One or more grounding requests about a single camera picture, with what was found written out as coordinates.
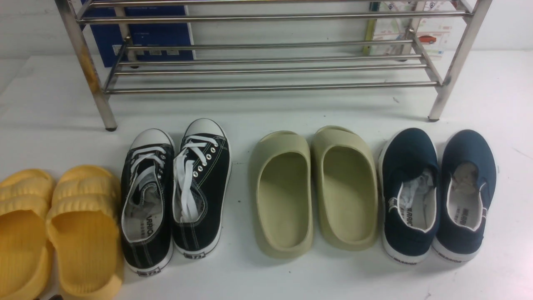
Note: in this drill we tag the black canvas sneaker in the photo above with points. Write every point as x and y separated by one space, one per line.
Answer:
147 182
201 170

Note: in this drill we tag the right beige foam slipper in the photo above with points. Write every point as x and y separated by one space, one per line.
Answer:
347 188

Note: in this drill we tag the left navy slip-on shoe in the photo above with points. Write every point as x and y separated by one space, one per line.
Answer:
408 173

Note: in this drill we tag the right navy slip-on shoe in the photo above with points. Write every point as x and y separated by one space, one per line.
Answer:
467 184

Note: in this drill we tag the right yellow foam slide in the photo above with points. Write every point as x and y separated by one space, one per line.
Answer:
82 226

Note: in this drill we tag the stainless steel shoe rack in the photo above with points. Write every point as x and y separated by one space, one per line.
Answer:
109 12

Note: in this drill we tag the beige foam slipper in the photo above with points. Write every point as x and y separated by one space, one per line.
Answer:
347 188
279 176

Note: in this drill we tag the yellow foam slide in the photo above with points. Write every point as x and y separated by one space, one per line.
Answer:
26 254
82 226

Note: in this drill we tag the left beige foam slipper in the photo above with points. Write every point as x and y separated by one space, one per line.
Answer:
279 176

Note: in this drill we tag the blue box behind rack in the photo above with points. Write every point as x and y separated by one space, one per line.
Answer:
109 38

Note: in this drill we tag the navy slip-on shoe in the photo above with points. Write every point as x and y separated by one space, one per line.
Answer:
467 184
408 173

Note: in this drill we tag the left yellow foam slide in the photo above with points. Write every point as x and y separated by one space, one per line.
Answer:
26 254

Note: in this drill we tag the colourful printed poster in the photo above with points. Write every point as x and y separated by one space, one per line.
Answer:
433 33

